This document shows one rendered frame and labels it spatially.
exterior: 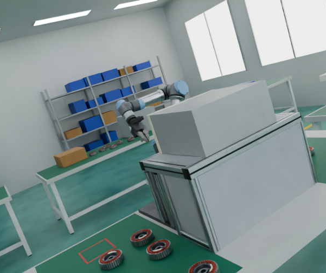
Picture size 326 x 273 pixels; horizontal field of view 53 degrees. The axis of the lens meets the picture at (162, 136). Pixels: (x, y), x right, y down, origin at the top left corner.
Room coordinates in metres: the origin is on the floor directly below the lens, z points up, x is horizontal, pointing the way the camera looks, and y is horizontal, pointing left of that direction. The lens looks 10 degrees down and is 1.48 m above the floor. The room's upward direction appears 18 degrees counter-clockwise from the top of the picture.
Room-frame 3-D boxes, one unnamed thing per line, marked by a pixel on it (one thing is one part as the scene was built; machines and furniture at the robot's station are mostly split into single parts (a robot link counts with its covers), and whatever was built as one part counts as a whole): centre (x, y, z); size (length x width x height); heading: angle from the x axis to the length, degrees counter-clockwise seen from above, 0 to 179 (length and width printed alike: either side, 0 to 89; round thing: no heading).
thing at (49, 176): (4.69, 0.69, 0.37); 2.20 x 0.90 x 0.75; 117
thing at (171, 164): (1.56, -0.25, 1.09); 0.68 x 0.44 x 0.05; 117
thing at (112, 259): (1.40, 0.40, 0.77); 0.11 x 0.11 x 0.04
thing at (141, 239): (1.51, 0.25, 0.77); 0.11 x 0.11 x 0.04
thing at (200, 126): (1.55, -0.24, 1.22); 0.44 x 0.39 x 0.20; 117
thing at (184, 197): (1.34, 0.00, 0.91); 0.28 x 0.03 x 0.32; 27
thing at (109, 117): (8.23, 1.18, 0.92); 0.40 x 0.36 x 0.28; 27
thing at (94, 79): (8.21, 1.22, 1.89); 0.42 x 0.42 x 0.23; 26
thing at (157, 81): (8.92, -0.17, 1.37); 0.42 x 0.42 x 0.19; 28
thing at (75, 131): (7.81, 2.01, 0.87); 0.40 x 0.36 x 0.17; 27
